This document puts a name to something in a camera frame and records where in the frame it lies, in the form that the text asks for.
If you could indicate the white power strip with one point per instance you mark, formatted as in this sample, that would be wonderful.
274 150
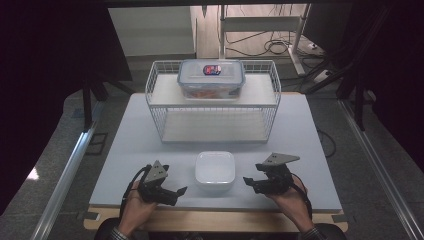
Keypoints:
321 76

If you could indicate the white metal desk frame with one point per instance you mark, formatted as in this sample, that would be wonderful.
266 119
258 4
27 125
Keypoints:
260 24

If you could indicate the black metal stand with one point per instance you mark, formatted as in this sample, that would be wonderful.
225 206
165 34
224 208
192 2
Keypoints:
87 103
358 96

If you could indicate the white square plastic container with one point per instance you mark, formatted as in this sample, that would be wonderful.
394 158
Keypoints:
215 170

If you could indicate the aluminium rail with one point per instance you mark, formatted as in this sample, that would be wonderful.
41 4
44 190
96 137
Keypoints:
376 166
63 181

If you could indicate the person's right hand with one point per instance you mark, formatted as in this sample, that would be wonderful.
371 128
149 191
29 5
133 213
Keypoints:
296 206

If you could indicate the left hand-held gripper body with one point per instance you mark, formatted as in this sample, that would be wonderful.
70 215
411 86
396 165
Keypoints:
156 191

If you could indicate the white cabinet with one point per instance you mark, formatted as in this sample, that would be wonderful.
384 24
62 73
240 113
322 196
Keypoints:
151 31

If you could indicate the person's left hand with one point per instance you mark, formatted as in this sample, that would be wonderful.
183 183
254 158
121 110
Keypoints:
133 213

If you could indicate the clear container with blue-rimmed lid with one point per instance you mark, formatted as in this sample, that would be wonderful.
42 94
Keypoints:
211 83

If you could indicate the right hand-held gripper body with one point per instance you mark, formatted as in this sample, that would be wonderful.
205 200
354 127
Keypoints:
276 180

